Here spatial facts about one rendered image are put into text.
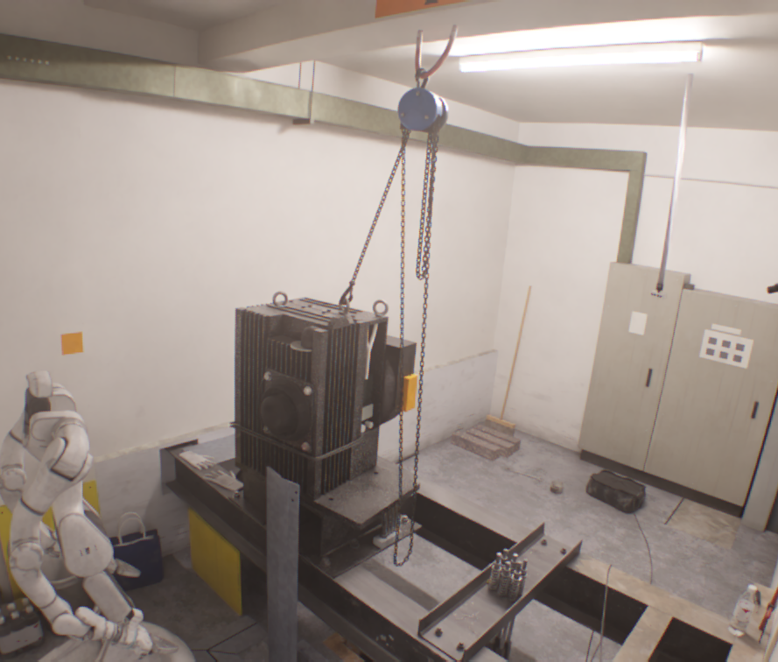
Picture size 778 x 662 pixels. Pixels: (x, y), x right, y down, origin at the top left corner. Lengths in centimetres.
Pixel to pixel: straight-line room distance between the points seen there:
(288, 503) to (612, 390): 322
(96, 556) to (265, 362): 97
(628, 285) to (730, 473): 164
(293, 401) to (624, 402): 320
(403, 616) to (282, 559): 55
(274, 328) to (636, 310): 309
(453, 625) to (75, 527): 131
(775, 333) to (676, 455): 121
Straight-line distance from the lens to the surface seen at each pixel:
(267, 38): 260
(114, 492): 323
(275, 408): 220
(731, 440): 463
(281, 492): 220
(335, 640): 301
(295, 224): 344
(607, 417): 486
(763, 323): 442
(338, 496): 237
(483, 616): 223
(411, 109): 201
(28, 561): 175
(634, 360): 467
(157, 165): 297
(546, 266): 515
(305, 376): 215
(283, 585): 245
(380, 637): 238
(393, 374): 245
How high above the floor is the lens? 213
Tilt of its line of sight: 14 degrees down
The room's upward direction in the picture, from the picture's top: 5 degrees clockwise
